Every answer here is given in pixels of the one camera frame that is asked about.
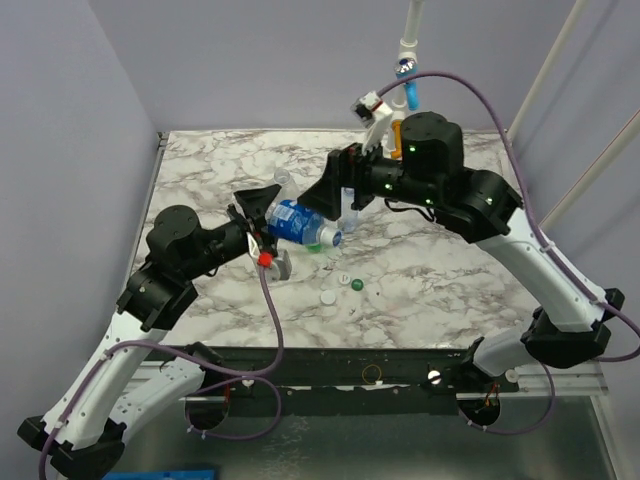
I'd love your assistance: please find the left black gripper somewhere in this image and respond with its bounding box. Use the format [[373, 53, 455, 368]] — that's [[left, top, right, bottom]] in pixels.
[[183, 186, 289, 281]]

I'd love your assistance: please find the small clear water bottle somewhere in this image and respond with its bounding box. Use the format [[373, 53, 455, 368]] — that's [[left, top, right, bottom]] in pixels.
[[338, 187, 359, 234]]

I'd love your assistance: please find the large clear plastic bottle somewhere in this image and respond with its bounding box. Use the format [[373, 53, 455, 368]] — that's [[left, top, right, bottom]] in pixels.
[[273, 168, 300, 204]]

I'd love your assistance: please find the blue label clear bottle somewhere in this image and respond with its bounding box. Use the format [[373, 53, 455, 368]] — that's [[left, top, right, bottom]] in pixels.
[[267, 200, 337, 247]]

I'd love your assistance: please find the blue white bottle cap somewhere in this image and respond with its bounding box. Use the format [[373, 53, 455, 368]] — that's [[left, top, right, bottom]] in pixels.
[[330, 229, 342, 247]]

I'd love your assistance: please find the green bottle cap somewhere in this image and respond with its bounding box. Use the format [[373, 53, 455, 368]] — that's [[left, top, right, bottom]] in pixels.
[[351, 279, 364, 291]]

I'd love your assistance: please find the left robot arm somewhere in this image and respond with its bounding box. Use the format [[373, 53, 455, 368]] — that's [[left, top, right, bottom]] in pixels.
[[18, 184, 288, 479]]

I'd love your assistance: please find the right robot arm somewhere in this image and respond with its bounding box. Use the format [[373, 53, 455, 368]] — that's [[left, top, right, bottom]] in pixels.
[[298, 112, 624, 392]]

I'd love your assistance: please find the yellow faucet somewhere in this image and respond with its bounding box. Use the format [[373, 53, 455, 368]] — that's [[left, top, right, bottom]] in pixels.
[[390, 120, 402, 160]]

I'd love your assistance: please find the blue faucet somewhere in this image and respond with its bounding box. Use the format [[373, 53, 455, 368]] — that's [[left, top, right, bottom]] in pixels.
[[394, 56, 420, 111]]

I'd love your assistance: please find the blue bin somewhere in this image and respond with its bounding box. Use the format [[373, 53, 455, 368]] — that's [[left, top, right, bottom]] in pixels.
[[103, 469, 217, 480]]

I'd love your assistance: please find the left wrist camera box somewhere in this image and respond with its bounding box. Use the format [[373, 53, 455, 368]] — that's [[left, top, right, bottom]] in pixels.
[[256, 249, 292, 283]]

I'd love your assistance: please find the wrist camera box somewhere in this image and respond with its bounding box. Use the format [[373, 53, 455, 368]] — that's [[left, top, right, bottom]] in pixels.
[[256, 249, 292, 283], [351, 91, 393, 154]]

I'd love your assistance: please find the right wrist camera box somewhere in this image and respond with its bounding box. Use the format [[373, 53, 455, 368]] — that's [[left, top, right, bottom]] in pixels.
[[351, 91, 393, 154]]

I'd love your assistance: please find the white pipe frame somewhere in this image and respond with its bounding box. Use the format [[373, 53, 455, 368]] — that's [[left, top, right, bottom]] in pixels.
[[418, 1, 639, 256]]

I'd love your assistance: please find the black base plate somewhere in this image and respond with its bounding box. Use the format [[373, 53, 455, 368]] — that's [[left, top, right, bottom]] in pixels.
[[134, 342, 521, 419]]

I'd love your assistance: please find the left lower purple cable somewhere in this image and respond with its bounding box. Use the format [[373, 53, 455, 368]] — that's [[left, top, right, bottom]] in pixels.
[[185, 374, 282, 441]]

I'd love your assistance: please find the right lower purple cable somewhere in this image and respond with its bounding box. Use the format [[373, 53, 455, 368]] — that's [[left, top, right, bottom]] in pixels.
[[462, 362, 557, 436]]

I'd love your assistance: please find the aluminium rail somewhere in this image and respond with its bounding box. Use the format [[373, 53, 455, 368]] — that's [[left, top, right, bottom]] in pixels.
[[124, 361, 609, 398]]

